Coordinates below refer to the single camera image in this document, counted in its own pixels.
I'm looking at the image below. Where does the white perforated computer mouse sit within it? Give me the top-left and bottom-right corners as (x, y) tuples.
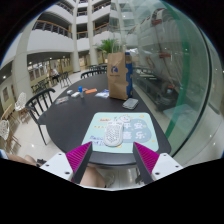
(103, 120), (125, 148)

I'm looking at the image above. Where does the green potted palm plant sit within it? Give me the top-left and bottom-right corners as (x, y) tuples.
(94, 38), (123, 64)

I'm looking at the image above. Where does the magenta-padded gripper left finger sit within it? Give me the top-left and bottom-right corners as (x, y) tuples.
(40, 141), (94, 185)

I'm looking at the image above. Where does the light teal printed mouse pad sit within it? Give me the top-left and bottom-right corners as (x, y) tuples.
(81, 111), (160, 154)

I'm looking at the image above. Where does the group of black chairs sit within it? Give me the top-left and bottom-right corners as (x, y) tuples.
(31, 70), (73, 94)

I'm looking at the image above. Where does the clear plastic snack packet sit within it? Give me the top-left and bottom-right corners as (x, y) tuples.
(54, 96), (70, 106)

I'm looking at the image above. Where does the brown paper bag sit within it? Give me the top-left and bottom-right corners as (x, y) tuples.
(106, 50), (134, 101)

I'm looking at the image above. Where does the white plastic tissue packet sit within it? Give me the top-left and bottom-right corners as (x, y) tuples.
(94, 88), (110, 99)

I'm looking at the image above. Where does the orange flat packet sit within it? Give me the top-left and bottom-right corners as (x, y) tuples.
(84, 87), (98, 95)

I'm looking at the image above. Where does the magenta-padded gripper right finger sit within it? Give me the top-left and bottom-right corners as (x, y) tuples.
(132, 141), (184, 186)

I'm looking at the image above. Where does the black wooden spindle chair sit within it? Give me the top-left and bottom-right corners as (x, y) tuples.
(80, 68), (108, 80)
(24, 87), (57, 146)

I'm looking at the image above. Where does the white lattice chair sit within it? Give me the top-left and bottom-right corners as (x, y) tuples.
(13, 91), (29, 123)
(0, 119), (21, 151)

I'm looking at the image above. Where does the grey rectangular pouch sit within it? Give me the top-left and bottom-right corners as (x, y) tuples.
(121, 97), (140, 111)

